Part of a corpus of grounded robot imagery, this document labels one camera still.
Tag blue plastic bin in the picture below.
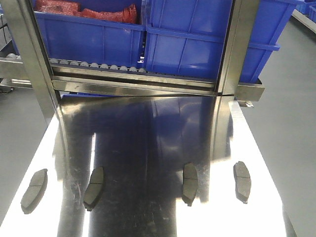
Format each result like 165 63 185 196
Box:
32 0 145 67
143 0 299 83

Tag stainless steel rack frame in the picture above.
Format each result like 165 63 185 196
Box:
0 0 265 122

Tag roller conveyor track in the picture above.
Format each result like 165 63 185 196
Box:
49 58 147 73

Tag left blue plastic bin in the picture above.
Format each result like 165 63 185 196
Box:
32 0 145 67

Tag right blue plastic bin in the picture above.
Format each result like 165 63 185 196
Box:
143 0 299 83

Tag brake pad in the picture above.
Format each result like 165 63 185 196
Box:
182 162 198 206
233 161 251 203
83 166 105 211
20 168 48 214

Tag red mesh bags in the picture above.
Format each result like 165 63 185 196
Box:
35 0 138 24

